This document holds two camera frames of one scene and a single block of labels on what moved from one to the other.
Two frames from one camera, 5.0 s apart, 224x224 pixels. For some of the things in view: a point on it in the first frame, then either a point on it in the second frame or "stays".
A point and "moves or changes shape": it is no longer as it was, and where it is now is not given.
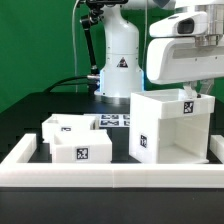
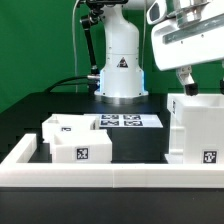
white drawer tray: (66, 121) stays
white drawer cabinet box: (169, 126) moves or changes shape
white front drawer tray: (82, 146) stays
